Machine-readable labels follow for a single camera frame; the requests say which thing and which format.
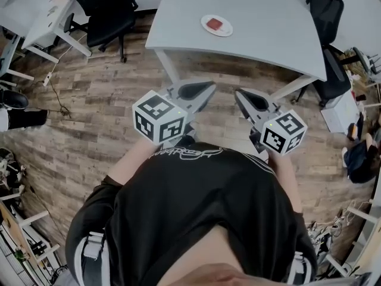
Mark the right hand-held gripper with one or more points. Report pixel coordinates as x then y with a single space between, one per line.
284 131

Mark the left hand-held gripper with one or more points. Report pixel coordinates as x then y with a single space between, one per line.
159 116

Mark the white plate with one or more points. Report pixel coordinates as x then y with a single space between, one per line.
224 31

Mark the red square object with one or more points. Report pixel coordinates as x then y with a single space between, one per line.
215 24

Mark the person's left forearm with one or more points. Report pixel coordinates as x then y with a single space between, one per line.
131 162

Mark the person's right forearm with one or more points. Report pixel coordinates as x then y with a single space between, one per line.
287 183

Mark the white low cabinet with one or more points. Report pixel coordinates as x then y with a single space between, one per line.
339 115

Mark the small orange object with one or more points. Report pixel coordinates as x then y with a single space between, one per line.
352 131

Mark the person's black printed shirt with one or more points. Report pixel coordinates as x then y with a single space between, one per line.
193 195

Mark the black stool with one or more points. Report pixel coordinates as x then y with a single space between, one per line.
361 58

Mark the black curved-headrest office chair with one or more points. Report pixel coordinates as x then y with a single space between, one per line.
327 10

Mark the black mesh office chair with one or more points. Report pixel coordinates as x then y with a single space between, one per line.
101 16

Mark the white power strip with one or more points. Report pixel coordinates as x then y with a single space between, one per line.
47 80

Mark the person's head and neck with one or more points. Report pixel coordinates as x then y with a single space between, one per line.
217 249

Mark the white desk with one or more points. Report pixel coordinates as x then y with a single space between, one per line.
360 213
56 22
29 219

